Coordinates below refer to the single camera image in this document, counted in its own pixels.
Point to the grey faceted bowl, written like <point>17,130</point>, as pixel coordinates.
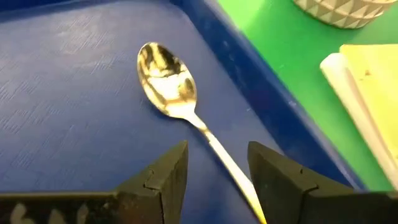
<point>342,14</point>

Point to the blue plastic tray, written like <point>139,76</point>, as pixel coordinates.
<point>77,109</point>

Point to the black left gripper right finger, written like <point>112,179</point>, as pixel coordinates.
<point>295,199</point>

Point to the shiny metal spoon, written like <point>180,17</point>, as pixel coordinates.
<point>168,81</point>

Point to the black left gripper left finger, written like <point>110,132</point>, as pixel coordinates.
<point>140,205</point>

